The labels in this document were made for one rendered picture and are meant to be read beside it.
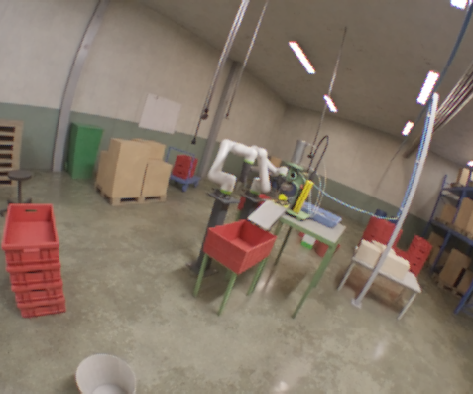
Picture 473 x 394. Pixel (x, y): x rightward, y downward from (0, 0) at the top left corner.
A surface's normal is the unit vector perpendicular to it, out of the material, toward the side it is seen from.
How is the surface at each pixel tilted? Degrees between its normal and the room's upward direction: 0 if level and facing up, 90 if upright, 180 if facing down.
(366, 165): 90
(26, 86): 90
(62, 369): 0
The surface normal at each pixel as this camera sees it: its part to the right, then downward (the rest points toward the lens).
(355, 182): -0.56, 0.03
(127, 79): 0.77, 0.38
